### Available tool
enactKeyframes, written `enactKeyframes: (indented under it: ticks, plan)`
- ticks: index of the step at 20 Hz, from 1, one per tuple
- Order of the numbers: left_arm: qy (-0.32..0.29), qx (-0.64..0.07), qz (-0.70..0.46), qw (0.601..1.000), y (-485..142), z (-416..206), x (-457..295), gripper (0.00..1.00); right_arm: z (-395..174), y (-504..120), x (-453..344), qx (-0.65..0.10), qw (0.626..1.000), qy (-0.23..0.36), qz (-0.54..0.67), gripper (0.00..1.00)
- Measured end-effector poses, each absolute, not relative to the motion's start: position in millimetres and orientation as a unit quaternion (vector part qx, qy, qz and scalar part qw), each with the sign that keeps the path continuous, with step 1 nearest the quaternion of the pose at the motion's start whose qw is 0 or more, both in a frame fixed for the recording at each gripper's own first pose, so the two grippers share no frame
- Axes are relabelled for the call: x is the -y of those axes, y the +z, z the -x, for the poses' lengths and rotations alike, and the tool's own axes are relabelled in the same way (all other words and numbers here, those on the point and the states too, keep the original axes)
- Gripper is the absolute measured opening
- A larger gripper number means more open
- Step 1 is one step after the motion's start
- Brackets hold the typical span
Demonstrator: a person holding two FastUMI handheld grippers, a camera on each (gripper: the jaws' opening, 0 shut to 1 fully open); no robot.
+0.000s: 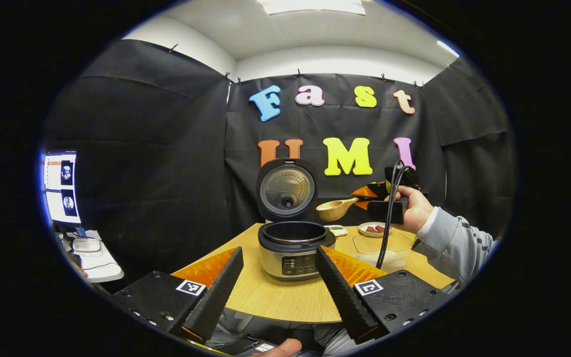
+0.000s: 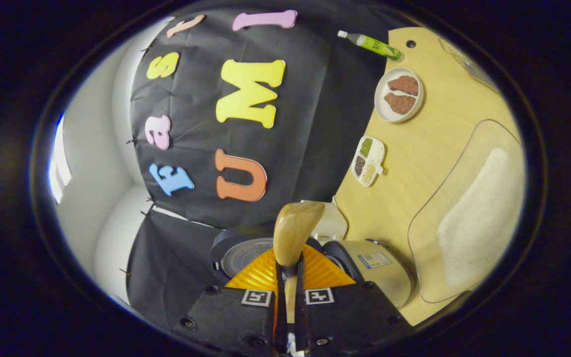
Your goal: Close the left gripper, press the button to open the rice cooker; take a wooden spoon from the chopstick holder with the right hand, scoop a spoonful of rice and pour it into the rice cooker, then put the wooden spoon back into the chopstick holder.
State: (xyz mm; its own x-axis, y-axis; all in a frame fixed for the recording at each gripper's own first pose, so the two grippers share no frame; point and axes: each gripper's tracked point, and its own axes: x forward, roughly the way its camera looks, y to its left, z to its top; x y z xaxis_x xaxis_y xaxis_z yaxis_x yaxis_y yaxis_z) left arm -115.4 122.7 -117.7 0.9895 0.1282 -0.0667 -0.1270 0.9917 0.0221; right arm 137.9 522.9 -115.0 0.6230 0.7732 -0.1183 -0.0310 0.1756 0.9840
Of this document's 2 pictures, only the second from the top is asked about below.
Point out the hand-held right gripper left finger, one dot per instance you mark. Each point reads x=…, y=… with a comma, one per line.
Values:
x=236, y=317

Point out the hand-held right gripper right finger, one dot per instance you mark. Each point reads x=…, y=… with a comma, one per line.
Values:
x=345, y=317

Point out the grey rice cooker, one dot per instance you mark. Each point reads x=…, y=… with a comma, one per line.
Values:
x=384, y=277

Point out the wooden spoon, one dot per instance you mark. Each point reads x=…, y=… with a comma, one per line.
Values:
x=295, y=228

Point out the white toaster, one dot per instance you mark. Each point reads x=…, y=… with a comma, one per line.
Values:
x=334, y=223

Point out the clear plastic container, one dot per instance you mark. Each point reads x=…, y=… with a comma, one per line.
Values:
x=429, y=223

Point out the white divided grain tray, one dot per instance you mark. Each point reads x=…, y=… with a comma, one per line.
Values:
x=369, y=161

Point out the black backdrop cloth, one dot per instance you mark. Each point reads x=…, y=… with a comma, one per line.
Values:
x=315, y=124

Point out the white round plate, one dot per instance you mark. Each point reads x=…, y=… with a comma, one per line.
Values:
x=382, y=101

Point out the brown meat piece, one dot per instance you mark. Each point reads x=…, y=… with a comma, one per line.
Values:
x=404, y=85
x=400, y=103

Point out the large ceiling light panel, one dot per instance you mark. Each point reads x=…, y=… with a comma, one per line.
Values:
x=60, y=168

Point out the green drink bottle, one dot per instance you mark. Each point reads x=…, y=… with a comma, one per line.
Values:
x=372, y=45

